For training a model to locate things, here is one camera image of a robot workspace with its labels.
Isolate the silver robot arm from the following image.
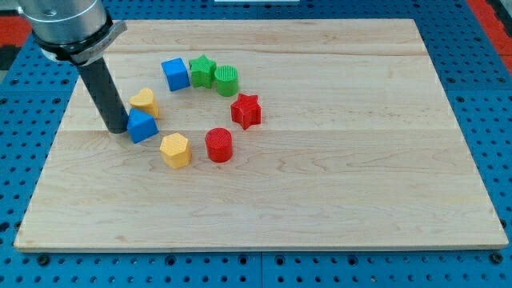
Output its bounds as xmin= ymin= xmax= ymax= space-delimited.
xmin=18 ymin=0 xmax=127 ymax=66

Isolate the blue triangle block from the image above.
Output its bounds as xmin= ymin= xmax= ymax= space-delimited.
xmin=127 ymin=108 xmax=159 ymax=143

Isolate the wooden board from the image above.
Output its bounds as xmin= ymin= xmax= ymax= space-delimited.
xmin=14 ymin=18 xmax=508 ymax=253

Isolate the red star block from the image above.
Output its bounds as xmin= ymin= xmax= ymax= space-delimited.
xmin=230 ymin=93 xmax=262 ymax=130

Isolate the red cylinder block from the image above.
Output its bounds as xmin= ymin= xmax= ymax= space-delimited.
xmin=205 ymin=127 xmax=233 ymax=162

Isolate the green cylinder block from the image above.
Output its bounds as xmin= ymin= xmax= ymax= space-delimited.
xmin=214 ymin=65 xmax=239 ymax=97

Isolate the yellow hexagon block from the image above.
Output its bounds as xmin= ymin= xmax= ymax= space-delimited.
xmin=160 ymin=133 xmax=192 ymax=169

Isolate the green star block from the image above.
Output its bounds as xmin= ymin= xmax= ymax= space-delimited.
xmin=189 ymin=55 xmax=217 ymax=89

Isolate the blue cube block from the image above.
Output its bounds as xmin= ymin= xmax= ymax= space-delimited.
xmin=161 ymin=58 xmax=190 ymax=91

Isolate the yellow heart block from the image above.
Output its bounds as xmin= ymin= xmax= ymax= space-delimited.
xmin=129 ymin=88 xmax=159 ymax=118

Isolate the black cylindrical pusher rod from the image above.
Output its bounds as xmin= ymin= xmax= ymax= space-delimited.
xmin=77 ymin=58 xmax=128 ymax=134

